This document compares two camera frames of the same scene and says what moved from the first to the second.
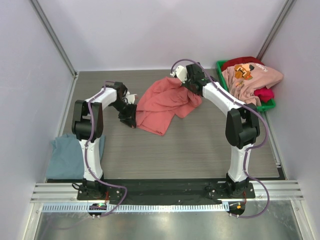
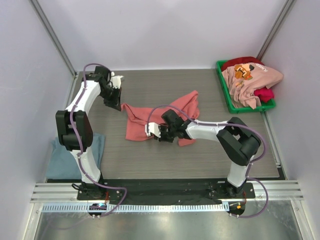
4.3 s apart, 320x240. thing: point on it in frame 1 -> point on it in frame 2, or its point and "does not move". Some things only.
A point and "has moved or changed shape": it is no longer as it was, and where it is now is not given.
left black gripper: (129, 118) -> (115, 103)
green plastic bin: (265, 105) does not move
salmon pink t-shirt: (161, 101) has moved or changed shape
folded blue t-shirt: (66, 160) does not move
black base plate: (165, 192) does not move
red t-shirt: (265, 93) does not move
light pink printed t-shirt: (243, 79) does not move
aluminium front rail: (280, 190) does not move
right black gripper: (189, 83) -> (163, 132)
